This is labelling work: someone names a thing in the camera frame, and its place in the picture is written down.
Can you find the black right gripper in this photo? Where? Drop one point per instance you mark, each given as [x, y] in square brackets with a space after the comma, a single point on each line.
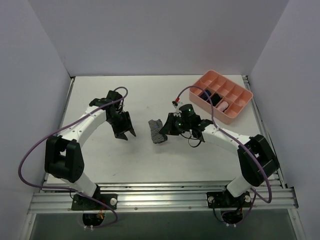
[172, 124]

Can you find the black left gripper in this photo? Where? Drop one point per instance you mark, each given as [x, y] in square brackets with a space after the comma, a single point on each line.
[122, 125]

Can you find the grey striped underwear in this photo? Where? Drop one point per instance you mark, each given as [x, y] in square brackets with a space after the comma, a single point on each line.
[155, 127]

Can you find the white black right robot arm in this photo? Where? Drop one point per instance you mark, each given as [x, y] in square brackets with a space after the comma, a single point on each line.
[256, 157]

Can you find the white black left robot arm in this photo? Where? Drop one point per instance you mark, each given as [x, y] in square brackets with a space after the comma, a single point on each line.
[63, 151]

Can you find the blue rolled cloth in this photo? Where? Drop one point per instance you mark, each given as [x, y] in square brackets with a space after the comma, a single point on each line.
[205, 96]

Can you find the black rolled cloth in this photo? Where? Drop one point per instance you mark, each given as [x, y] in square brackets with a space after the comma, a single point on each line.
[215, 99]

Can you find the pink rolled cloth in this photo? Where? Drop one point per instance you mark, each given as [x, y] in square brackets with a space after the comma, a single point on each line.
[223, 106]

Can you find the pink compartment tray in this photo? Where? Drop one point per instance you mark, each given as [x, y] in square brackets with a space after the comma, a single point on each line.
[238, 97]

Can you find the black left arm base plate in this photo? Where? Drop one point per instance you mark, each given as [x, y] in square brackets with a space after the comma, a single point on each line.
[81, 203]

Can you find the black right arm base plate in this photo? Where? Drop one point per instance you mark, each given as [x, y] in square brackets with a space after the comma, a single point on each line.
[224, 200]

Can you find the aluminium frame rail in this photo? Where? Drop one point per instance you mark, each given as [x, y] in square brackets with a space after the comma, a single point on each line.
[137, 198]

